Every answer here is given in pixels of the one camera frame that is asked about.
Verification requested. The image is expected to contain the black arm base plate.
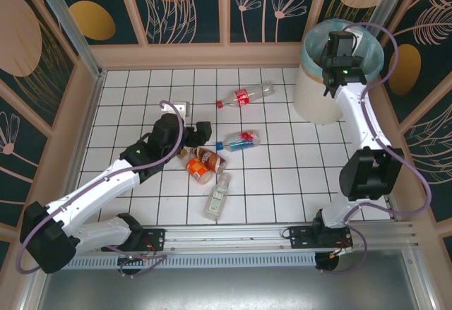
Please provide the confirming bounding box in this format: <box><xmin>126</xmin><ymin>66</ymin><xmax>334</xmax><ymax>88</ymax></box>
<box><xmin>288</xmin><ymin>223</ymin><xmax>354</xmax><ymax>250</ymax></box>
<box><xmin>101</xmin><ymin>227</ymin><xmax>167</xmax><ymax>254</ymax></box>

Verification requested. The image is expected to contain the orange label bottle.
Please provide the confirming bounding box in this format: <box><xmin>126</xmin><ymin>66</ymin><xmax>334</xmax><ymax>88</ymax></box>
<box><xmin>178</xmin><ymin>149</ymin><xmax>215</xmax><ymax>186</ymax></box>

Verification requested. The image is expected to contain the white trash bin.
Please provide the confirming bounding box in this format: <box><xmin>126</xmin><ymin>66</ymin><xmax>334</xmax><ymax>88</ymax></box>
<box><xmin>299</xmin><ymin>18</ymin><xmax>385</xmax><ymax>83</ymax></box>

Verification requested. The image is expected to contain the red and black wire bundle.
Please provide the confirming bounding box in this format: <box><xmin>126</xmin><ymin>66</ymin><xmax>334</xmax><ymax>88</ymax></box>
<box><xmin>330</xmin><ymin>241</ymin><xmax>355</xmax><ymax>257</ymax></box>
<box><xmin>140</xmin><ymin>238</ymin><xmax>159</xmax><ymax>255</ymax></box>

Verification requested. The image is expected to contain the slotted grey cable duct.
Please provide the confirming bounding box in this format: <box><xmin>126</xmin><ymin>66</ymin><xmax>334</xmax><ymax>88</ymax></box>
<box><xmin>47</xmin><ymin>253</ymin><xmax>318</xmax><ymax>270</ymax></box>

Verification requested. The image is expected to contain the aluminium frame post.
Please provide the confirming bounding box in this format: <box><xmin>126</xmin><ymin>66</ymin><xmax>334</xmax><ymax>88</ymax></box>
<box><xmin>365</xmin><ymin>0</ymin><xmax>423</xmax><ymax>55</ymax></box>
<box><xmin>28</xmin><ymin>0</ymin><xmax>107</xmax><ymax>80</ymax></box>

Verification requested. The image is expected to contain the white plastic waste bin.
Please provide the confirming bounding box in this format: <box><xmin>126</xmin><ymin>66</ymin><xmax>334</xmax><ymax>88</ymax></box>
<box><xmin>294</xmin><ymin>61</ymin><xmax>349</xmax><ymax>126</ymax></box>

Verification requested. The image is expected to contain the aluminium mounting rail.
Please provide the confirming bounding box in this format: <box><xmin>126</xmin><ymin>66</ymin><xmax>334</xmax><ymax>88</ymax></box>
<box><xmin>33</xmin><ymin>220</ymin><xmax>421</xmax><ymax>254</ymax></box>

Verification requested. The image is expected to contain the clear bottle with green label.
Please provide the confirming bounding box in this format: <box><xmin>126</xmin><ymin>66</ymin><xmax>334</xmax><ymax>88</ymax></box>
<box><xmin>203</xmin><ymin>172</ymin><xmax>232</xmax><ymax>222</ymax></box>

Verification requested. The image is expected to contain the cola bottle with red label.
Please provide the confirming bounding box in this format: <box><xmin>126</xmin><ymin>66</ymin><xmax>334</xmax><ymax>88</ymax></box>
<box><xmin>215</xmin><ymin>81</ymin><xmax>276</xmax><ymax>109</ymax></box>

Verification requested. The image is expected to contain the brown label bottle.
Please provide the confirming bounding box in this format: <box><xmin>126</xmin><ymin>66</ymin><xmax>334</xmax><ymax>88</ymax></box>
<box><xmin>190</xmin><ymin>145</ymin><xmax>228</xmax><ymax>174</ymax></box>

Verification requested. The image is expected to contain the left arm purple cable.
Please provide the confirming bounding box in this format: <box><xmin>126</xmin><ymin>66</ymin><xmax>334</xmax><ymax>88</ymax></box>
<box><xmin>16</xmin><ymin>100</ymin><xmax>186</xmax><ymax>279</ymax></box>

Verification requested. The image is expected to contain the crushed blue label bottle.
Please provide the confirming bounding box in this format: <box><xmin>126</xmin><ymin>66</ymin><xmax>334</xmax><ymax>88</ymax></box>
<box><xmin>215</xmin><ymin>129</ymin><xmax>261</xmax><ymax>154</ymax></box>

